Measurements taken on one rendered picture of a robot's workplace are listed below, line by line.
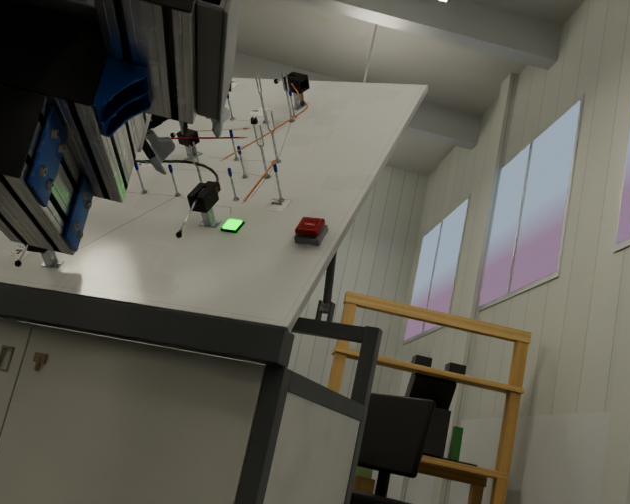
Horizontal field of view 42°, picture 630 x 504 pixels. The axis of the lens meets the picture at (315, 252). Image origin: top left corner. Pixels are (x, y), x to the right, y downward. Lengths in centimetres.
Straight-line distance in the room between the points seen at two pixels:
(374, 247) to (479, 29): 475
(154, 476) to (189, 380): 19
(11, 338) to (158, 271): 35
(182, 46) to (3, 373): 118
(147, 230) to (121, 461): 53
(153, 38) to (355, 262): 1099
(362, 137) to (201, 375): 79
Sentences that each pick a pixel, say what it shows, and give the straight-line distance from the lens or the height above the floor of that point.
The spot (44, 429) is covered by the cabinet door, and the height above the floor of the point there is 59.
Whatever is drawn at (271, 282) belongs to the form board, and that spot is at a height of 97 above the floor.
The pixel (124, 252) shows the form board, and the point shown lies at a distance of 184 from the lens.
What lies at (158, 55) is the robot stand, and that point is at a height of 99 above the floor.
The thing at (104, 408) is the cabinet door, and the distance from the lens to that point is 171.
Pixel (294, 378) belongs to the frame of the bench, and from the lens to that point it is 160.
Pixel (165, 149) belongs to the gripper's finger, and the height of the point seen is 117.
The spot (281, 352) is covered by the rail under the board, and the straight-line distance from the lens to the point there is 152.
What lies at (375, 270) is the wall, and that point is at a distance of 1179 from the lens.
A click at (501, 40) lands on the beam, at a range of 802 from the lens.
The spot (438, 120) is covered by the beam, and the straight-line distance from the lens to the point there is 1004.
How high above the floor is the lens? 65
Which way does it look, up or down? 14 degrees up
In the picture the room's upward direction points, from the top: 12 degrees clockwise
